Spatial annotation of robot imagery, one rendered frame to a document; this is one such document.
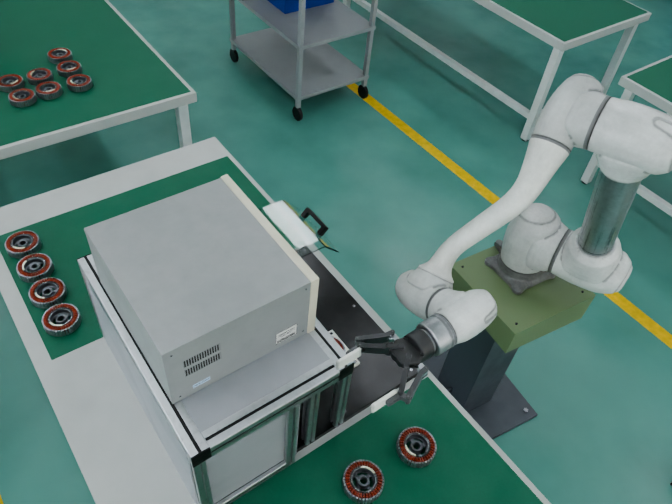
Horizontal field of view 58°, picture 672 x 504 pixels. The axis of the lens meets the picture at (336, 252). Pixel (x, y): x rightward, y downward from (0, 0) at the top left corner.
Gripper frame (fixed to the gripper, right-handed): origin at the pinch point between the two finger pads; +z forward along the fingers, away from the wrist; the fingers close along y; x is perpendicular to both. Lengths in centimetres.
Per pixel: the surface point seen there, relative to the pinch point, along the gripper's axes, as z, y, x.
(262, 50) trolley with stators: -138, 304, -95
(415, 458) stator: -14.2, -8.6, -41.6
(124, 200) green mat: 14, 134, -35
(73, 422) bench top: 60, 53, -36
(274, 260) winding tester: 2.0, 30.9, 15.5
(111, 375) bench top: 46, 62, -36
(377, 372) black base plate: -23, 20, -42
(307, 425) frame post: 8.1, 11.1, -28.5
